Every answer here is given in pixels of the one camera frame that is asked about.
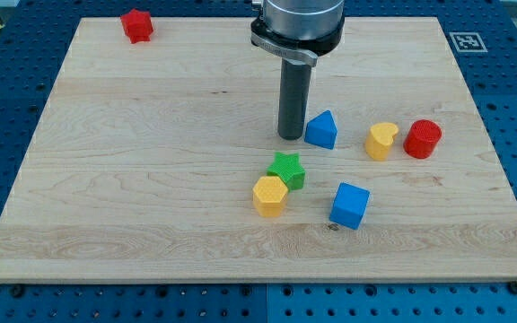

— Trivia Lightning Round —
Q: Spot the blue triangle block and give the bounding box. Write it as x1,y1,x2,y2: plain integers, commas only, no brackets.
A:
304,110,337,150

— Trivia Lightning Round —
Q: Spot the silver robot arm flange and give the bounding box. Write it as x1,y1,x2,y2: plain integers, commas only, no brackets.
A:
250,0,345,67

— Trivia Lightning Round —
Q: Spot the light wooden board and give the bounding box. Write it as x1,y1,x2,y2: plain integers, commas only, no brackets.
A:
0,17,517,284

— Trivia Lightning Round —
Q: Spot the green star block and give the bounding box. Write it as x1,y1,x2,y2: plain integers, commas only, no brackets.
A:
267,152,306,191

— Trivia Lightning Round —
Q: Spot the yellow hexagon block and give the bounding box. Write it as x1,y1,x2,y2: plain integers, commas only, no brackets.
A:
252,176,289,218

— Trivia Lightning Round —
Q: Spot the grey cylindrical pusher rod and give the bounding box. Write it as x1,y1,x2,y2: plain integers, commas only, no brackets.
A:
277,59,311,140

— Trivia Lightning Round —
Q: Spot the blue cube block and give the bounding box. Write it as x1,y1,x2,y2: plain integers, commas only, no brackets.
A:
329,182,370,230

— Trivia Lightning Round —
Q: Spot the yellow heart block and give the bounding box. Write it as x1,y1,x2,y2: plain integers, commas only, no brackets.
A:
364,122,399,162

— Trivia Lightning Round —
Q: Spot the red cylinder block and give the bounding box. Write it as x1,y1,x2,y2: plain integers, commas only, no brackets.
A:
403,119,443,159

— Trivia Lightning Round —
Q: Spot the red star block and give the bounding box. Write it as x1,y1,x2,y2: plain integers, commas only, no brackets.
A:
120,9,153,44

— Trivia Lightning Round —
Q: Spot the white fiducial marker tag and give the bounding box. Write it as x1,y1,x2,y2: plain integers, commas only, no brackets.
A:
449,31,487,53

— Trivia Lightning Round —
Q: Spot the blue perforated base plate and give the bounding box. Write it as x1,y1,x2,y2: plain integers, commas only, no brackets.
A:
0,1,517,322

